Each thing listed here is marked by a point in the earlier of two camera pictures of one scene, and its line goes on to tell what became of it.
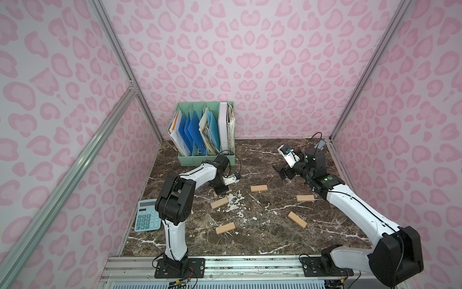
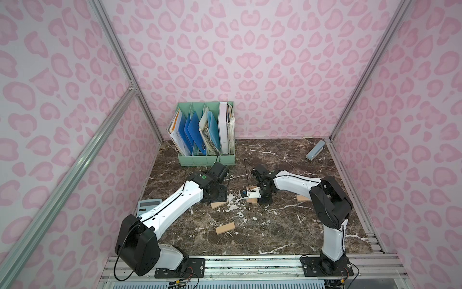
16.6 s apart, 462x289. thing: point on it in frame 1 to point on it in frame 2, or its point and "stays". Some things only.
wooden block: x=296 y=219 to x=302 y=198
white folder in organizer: x=223 y=129 stays
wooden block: x=225 y=227 stays
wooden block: x=219 y=203 stays
